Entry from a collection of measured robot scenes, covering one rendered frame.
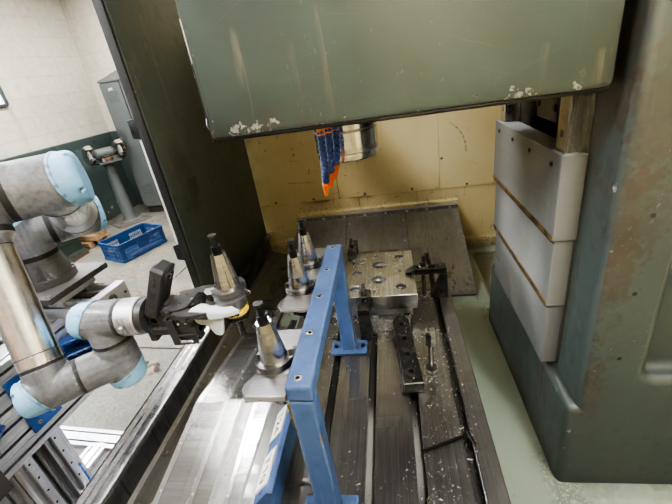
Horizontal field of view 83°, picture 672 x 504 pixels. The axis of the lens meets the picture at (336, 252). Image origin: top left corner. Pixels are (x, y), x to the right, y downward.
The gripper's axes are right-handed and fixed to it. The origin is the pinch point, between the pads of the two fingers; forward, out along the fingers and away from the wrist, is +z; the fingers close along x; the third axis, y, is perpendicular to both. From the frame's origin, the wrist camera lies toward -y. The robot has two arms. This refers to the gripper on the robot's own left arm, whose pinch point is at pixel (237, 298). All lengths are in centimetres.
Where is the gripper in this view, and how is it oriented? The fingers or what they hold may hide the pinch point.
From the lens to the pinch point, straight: 73.6
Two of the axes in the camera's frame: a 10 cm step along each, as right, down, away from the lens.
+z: 9.8, -1.0, -1.7
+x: -1.1, 4.6, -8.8
